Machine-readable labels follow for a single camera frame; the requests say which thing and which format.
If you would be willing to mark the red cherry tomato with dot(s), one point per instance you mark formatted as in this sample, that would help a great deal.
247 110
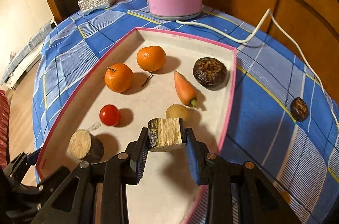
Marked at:
109 114

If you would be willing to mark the blue plaid tablecloth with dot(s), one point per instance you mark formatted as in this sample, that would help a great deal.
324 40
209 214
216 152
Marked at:
264 120

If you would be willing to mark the orange tangerine with stem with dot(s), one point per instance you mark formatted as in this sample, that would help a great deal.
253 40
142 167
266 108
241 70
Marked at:
118 78

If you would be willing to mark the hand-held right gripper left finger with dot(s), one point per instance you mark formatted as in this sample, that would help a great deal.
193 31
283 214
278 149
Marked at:
141 157

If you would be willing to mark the red striped cloth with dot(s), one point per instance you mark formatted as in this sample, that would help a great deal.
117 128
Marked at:
2 128

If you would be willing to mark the partly peeled sugarcane piece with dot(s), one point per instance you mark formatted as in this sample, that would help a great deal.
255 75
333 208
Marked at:
166 134

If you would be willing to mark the white low furniture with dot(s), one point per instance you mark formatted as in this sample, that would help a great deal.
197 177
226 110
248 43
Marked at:
21 62

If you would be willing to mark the pink-rimmed cardboard box tray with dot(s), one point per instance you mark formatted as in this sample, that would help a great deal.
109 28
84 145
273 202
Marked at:
169 46

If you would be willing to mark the small tan potato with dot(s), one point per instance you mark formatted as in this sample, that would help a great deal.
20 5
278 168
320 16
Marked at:
177 111

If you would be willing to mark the small orange carrot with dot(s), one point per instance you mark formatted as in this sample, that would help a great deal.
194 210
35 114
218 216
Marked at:
184 89

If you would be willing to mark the brown twig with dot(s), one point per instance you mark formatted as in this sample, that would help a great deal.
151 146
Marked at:
147 79

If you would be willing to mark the dark-skinned sugarcane piece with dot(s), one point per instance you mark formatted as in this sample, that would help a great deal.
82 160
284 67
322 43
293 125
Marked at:
84 145

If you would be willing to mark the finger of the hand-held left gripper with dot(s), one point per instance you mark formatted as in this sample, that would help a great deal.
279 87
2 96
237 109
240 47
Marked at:
45 187
26 157

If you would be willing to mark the small dark water chestnut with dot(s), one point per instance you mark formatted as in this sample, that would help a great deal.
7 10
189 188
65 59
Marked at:
299 110

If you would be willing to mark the large dark water chestnut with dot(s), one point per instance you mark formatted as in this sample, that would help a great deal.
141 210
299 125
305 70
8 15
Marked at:
209 73

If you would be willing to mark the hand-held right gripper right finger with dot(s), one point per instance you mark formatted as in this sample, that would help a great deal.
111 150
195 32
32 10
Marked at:
192 163

